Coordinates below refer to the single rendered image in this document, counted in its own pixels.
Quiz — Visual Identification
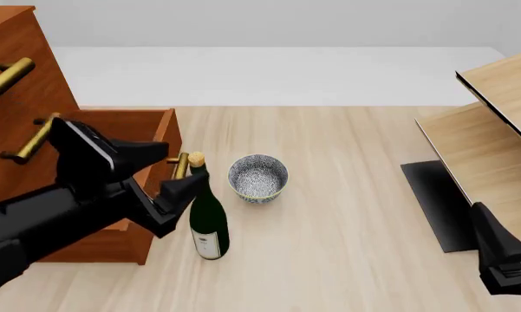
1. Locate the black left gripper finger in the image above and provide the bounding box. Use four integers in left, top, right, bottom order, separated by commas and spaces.
107, 138, 171, 184
154, 171, 212, 217

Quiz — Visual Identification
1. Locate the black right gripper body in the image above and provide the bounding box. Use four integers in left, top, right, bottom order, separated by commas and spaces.
478, 252, 521, 297

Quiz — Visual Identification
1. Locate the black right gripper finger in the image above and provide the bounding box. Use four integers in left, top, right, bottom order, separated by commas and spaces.
471, 200, 521, 266

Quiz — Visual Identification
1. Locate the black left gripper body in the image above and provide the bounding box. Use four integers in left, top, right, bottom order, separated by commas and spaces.
121, 174, 182, 240

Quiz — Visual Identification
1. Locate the open wooden drawer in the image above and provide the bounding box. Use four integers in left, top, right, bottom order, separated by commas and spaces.
36, 107, 184, 267

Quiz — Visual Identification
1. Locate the dark green wine bottle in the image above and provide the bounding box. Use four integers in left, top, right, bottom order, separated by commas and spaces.
187, 151, 231, 262

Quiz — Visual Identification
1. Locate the wooden cabinet with drawers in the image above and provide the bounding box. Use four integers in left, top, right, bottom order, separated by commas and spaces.
0, 5, 184, 267

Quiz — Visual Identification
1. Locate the pale wooden two-tier shelf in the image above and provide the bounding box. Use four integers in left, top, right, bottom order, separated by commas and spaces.
414, 47, 521, 229

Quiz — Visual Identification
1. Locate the patterned blue white bowl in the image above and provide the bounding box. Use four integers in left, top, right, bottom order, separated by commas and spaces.
227, 153, 290, 205

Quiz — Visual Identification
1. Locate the small brass drawer handle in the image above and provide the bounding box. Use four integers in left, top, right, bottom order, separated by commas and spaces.
166, 151, 192, 182

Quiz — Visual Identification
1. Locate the short brass drawer handle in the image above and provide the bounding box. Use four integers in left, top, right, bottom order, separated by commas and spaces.
0, 112, 62, 165

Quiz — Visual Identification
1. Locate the wooden drawer with long handle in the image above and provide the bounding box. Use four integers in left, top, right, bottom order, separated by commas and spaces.
0, 29, 80, 114

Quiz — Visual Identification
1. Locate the wooden drawer with short handle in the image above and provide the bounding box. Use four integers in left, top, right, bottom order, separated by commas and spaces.
0, 96, 114, 209

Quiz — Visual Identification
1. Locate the long brass drawer handle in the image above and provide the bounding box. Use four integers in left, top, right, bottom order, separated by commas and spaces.
0, 57, 36, 109

